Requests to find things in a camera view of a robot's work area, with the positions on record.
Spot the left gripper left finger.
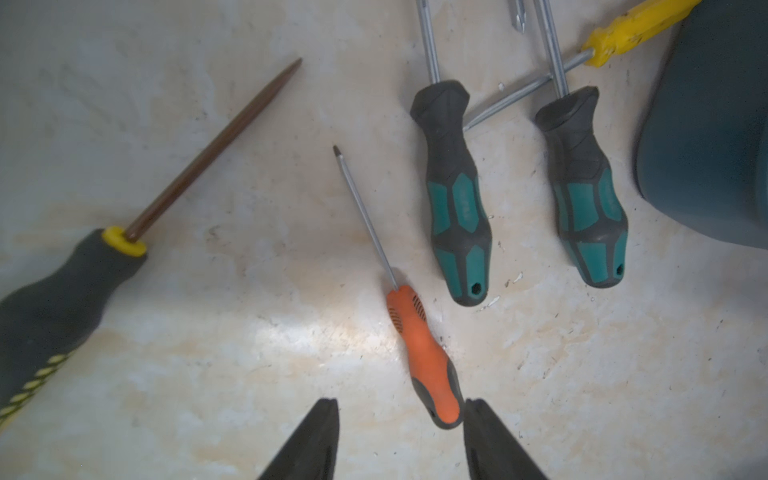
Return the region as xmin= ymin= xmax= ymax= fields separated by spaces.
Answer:
xmin=258 ymin=398 xmax=340 ymax=480

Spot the teal storage box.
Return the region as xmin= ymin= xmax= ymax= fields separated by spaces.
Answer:
xmin=635 ymin=1 xmax=767 ymax=249

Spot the black yellow copper-shaft screwdriver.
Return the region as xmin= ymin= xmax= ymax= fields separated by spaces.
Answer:
xmin=1 ymin=59 xmax=303 ymax=426

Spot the orange screwdriver small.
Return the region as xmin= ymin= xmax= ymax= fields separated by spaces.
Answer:
xmin=332 ymin=145 xmax=466 ymax=431

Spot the green handle screwdriver left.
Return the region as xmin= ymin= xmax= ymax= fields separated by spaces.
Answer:
xmin=410 ymin=0 xmax=492 ymax=307

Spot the green handle screwdriver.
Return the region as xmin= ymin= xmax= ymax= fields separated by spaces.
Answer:
xmin=534 ymin=1 xmax=628 ymax=289
xmin=410 ymin=0 xmax=492 ymax=307

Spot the black handle long screwdriver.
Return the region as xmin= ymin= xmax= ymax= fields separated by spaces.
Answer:
xmin=511 ymin=0 xmax=527 ymax=34

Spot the green handle screwdriver right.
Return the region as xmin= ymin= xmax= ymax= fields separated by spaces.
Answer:
xmin=534 ymin=1 xmax=628 ymax=289

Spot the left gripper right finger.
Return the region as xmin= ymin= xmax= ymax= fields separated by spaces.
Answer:
xmin=463 ymin=399 xmax=548 ymax=480

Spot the yellow handle screwdriver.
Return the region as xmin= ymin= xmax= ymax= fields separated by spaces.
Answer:
xmin=463 ymin=1 xmax=699 ymax=131

